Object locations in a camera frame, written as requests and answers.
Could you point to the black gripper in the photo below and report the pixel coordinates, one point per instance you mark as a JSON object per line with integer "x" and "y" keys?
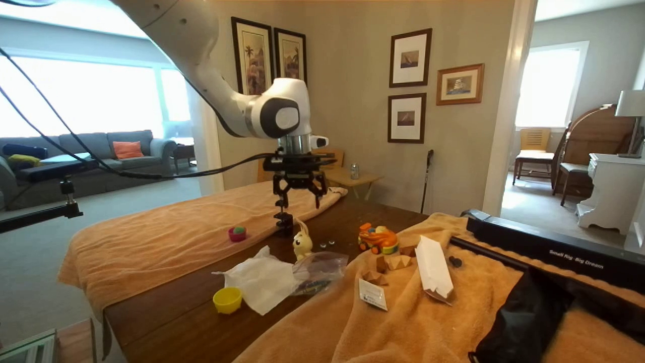
{"x": 296, "y": 171}

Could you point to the pale yellow bunny doll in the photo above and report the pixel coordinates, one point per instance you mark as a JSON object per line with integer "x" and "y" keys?
{"x": 300, "y": 243}

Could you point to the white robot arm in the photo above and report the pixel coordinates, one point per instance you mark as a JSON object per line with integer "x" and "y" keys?
{"x": 186, "y": 32}

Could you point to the black table clamp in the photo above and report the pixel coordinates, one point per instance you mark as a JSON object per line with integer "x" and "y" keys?
{"x": 284, "y": 222}

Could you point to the clear zip plastic bag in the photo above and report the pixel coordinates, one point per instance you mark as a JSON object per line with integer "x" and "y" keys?
{"x": 317, "y": 271}

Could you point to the orange toy car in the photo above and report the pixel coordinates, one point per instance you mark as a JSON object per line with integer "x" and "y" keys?
{"x": 377, "y": 238}

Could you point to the white crumpled cloth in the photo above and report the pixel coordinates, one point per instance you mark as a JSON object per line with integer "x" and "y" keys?
{"x": 262, "y": 278}

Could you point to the wooden block pieces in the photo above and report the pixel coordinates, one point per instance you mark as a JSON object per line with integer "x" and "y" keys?
{"x": 383, "y": 265}

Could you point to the white small paper packet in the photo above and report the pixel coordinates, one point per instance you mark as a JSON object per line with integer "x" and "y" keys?
{"x": 371, "y": 295}

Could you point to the yellow small cup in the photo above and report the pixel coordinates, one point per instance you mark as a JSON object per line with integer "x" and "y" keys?
{"x": 225, "y": 299}

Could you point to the lower small black-framed picture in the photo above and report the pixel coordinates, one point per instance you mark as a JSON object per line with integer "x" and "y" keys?
{"x": 405, "y": 117}

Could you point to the small black-framed picture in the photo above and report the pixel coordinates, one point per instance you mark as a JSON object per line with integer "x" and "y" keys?
{"x": 405, "y": 117}
{"x": 410, "y": 57}

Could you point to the black walking cane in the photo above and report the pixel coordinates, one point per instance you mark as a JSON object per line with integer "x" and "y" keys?
{"x": 425, "y": 180}

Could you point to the tall right black-framed picture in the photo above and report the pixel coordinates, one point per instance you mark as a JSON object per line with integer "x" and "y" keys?
{"x": 291, "y": 53}

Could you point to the tall black-framed picture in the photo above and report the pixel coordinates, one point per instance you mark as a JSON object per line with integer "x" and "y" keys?
{"x": 291, "y": 53}
{"x": 252, "y": 47}

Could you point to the tall left black-framed picture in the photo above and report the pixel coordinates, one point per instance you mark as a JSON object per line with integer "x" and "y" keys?
{"x": 252, "y": 47}

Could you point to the tan towel far side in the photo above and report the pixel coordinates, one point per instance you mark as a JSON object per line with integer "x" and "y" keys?
{"x": 338, "y": 328}

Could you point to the tan towel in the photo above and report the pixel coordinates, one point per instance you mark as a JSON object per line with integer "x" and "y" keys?
{"x": 132, "y": 255}
{"x": 338, "y": 328}

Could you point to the upper small black-framed picture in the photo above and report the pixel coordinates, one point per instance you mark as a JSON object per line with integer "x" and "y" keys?
{"x": 410, "y": 57}

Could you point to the orange cushion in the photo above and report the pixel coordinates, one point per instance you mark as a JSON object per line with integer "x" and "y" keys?
{"x": 128, "y": 150}

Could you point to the tan towel near side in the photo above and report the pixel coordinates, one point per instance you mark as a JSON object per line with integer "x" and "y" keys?
{"x": 132, "y": 255}

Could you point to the black bag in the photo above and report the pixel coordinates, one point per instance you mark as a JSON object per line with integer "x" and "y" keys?
{"x": 527, "y": 323}

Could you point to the grey sofa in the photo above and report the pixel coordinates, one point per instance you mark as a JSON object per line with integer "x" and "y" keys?
{"x": 94, "y": 165}

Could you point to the long black case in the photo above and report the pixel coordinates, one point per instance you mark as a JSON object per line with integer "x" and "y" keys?
{"x": 611, "y": 265}

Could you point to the wooden chair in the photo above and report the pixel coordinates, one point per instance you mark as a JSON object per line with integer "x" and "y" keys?
{"x": 595, "y": 131}

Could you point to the white desk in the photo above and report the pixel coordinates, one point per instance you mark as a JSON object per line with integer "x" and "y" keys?
{"x": 615, "y": 193}

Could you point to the framed picture wood frame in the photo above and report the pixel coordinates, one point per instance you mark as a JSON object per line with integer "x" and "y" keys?
{"x": 459, "y": 85}

